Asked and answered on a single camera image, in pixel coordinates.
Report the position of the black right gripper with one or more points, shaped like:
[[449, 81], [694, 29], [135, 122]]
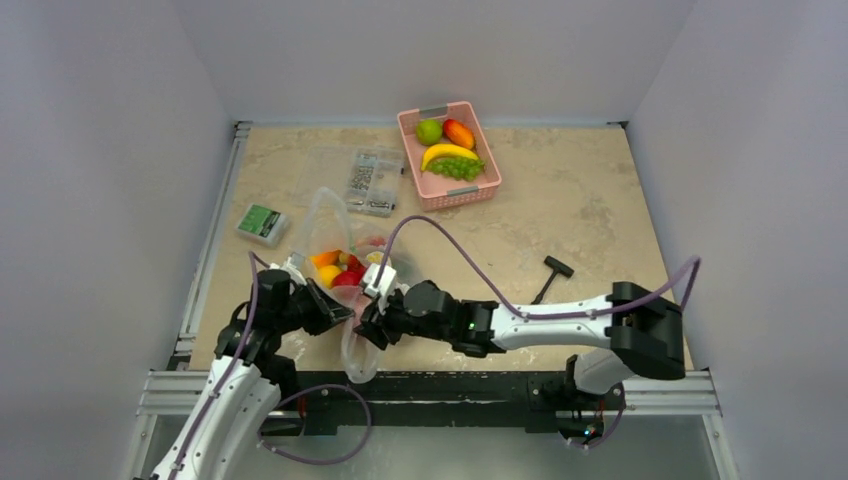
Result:
[[387, 318]]

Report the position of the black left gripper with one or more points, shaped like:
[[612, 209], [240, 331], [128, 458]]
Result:
[[327, 311]]

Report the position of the clear plastic bag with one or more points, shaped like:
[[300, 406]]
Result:
[[329, 226]]

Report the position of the red fake apple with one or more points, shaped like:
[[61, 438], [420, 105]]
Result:
[[347, 278]]

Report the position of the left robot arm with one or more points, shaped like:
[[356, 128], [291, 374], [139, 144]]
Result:
[[248, 379]]

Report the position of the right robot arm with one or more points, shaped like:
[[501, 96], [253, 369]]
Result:
[[628, 332]]

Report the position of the yellow fake lemon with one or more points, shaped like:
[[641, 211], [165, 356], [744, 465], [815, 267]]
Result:
[[327, 275]]

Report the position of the orange fake fruit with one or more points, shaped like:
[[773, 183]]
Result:
[[329, 258]]

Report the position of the green fake grapes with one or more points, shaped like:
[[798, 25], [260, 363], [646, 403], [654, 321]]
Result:
[[457, 168]]

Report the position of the yellow fake banana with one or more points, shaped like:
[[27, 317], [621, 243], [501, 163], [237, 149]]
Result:
[[442, 150]]

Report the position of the green fake lime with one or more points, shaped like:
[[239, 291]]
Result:
[[429, 131]]

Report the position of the red orange fake mango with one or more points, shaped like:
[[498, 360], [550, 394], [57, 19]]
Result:
[[459, 134]]

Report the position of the green label small box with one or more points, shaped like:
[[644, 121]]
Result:
[[262, 225]]

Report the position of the pink plastic basket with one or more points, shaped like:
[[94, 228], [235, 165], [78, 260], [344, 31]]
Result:
[[438, 192]]

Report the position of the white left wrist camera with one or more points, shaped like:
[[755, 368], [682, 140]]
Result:
[[292, 265]]

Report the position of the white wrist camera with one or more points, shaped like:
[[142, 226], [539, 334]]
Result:
[[379, 281], [292, 265]]

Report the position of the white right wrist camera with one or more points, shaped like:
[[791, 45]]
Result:
[[379, 281]]

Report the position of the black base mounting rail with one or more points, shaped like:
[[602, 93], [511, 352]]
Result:
[[533, 401]]

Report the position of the black T-handle tool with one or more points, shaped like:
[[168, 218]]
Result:
[[558, 268]]

